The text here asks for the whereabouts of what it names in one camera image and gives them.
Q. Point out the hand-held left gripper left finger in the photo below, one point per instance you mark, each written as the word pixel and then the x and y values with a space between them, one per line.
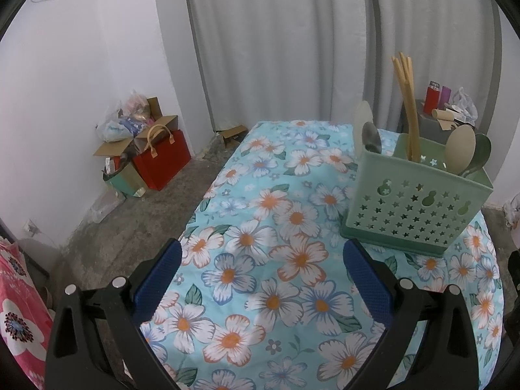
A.
pixel 156 284

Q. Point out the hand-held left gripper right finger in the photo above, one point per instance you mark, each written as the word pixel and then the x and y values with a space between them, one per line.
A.
pixel 367 284

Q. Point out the green perforated utensil basket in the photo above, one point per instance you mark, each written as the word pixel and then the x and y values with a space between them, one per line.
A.
pixel 406 211

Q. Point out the metal spoon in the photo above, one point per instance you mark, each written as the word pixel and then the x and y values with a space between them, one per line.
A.
pixel 371 138
pixel 482 152

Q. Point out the cream spoon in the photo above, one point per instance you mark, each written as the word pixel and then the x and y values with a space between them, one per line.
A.
pixel 361 118
pixel 461 148

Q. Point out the wooden chopstick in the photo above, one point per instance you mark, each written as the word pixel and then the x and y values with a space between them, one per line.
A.
pixel 407 89
pixel 411 101
pixel 414 109

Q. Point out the wooden chopsticks bundle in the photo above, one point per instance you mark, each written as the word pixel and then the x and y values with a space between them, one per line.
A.
pixel 400 89

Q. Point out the blue floral blanket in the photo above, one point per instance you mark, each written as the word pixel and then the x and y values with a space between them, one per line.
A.
pixel 284 231

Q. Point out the green gold gift bag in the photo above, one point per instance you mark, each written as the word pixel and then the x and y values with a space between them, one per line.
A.
pixel 126 180

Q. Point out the red gift bag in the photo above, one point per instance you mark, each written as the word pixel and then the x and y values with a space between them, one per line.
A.
pixel 162 166

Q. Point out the pink floral cloth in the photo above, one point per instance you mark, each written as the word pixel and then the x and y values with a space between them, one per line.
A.
pixel 20 317

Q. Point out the large open cardboard box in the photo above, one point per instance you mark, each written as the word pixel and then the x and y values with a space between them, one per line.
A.
pixel 118 148

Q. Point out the blue white plastic bag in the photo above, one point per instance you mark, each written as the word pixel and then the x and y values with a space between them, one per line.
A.
pixel 115 128

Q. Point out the crumpled white cloth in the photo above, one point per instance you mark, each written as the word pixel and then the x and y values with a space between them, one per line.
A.
pixel 514 211

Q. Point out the grey cabinet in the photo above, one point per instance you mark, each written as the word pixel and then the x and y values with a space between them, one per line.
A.
pixel 418 124

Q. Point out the small flattened cardboard box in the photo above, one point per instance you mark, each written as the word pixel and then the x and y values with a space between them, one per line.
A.
pixel 233 134

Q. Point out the pink plastic bag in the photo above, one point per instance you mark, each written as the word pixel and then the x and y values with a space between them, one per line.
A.
pixel 136 103

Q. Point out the cardboard roll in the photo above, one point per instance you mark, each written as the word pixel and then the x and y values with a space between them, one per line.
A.
pixel 445 118

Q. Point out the red flask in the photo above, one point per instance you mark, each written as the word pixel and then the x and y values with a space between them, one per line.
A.
pixel 431 99

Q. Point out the purple cup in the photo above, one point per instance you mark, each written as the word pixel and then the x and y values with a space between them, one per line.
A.
pixel 445 97

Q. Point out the grey curtain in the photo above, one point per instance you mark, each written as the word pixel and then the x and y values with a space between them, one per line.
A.
pixel 284 40

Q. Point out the white wall socket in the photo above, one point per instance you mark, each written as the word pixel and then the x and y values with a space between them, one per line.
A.
pixel 31 227

